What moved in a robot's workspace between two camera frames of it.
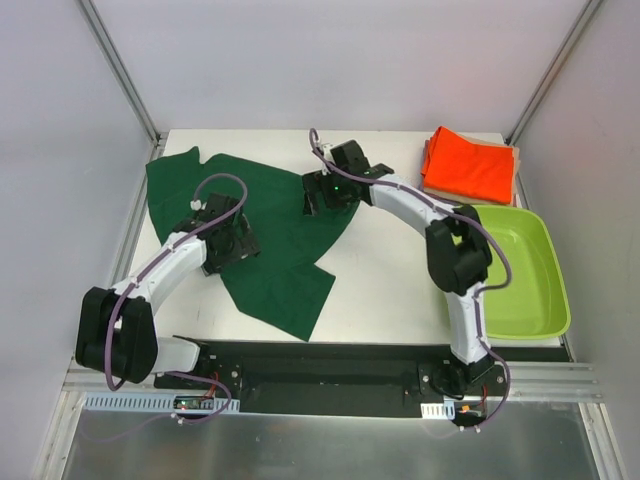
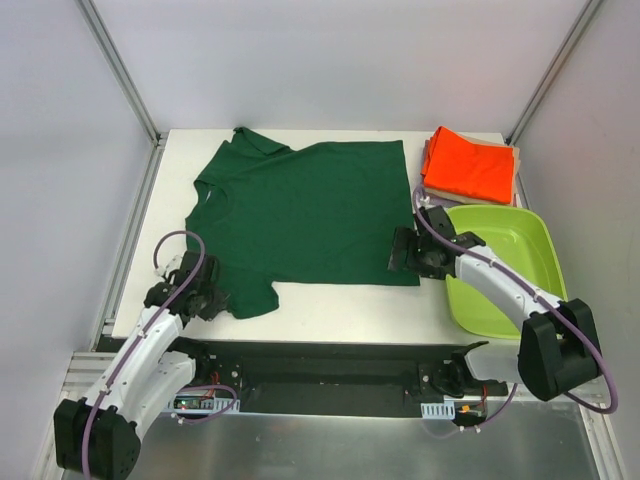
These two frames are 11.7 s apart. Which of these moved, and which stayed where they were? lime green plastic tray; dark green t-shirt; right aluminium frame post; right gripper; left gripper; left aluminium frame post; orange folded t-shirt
Moved: dark green t-shirt; left gripper; right gripper
Stayed: right aluminium frame post; lime green plastic tray; orange folded t-shirt; left aluminium frame post
